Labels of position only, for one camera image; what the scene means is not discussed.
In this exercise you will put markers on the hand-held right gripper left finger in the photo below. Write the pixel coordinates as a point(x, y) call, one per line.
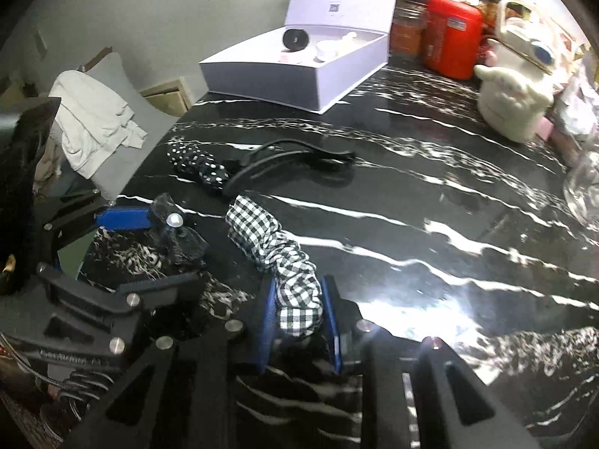
point(269, 322)

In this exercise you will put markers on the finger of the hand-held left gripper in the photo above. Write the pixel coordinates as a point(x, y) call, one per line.
point(154, 290)
point(121, 219)

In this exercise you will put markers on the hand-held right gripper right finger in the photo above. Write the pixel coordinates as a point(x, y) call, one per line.
point(333, 322)

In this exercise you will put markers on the black lace hair bow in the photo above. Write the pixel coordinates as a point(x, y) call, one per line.
point(185, 245)

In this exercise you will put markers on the black white checkered scrunchie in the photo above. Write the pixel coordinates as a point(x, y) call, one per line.
point(276, 243)

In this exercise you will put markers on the black polka dot scrunchie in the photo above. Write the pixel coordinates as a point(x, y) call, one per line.
point(201, 166)

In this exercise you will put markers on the black hair claw clip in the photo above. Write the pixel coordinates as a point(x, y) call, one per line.
point(262, 161)

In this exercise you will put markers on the white gift box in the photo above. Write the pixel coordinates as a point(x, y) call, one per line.
point(281, 84)

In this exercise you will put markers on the white round jar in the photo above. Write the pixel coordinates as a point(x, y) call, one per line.
point(327, 49)

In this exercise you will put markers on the white cloth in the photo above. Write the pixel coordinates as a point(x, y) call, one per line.
point(93, 117)

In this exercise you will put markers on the cardboard box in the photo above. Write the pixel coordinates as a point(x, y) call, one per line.
point(168, 98)

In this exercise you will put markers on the cream cartoon kettle bottle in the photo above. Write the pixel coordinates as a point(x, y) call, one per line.
point(505, 107)

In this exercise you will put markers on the clear glass cup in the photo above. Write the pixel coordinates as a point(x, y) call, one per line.
point(585, 196)

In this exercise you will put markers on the small pink box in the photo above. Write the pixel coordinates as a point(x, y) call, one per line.
point(546, 127)

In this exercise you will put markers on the red canister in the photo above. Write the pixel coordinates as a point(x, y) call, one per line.
point(449, 42)

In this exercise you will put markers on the clear candy bag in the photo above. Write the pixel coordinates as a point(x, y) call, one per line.
point(580, 112)

